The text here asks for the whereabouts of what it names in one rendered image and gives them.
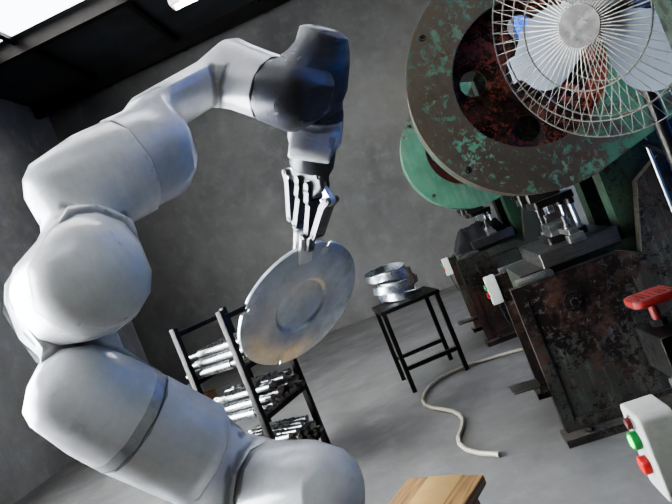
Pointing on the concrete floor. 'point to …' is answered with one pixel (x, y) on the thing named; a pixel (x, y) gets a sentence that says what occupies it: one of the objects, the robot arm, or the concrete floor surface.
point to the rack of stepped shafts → (209, 358)
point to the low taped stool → (441, 490)
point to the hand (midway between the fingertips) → (303, 246)
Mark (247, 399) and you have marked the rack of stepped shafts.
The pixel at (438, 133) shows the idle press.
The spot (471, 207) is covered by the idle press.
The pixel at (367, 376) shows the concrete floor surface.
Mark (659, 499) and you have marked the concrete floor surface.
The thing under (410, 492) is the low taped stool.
